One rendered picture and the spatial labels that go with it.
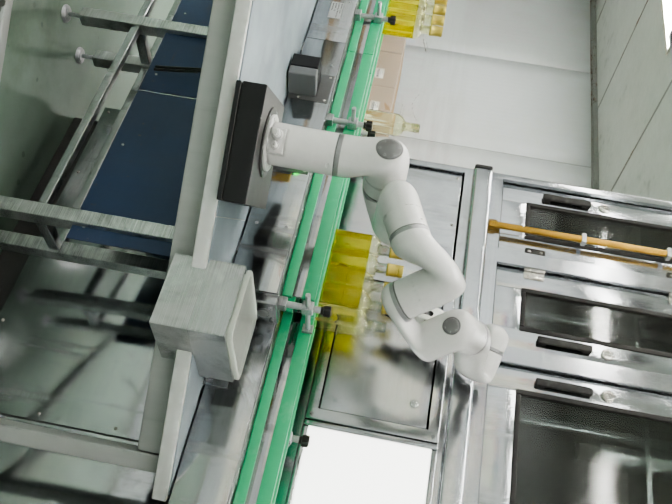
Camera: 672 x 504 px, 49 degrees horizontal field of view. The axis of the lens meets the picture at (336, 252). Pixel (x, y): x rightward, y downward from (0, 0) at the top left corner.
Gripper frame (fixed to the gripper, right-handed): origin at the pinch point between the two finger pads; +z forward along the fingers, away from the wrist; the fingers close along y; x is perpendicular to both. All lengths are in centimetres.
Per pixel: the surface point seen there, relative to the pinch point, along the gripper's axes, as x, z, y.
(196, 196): 16, 44, 38
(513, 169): -352, 3, -307
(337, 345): 9.9, 11.0, -12.6
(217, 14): -14, 54, 61
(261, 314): 21.9, 26.3, 10.6
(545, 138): -400, -11, -307
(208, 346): 41, 27, 27
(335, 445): 34.9, -0.4, -12.6
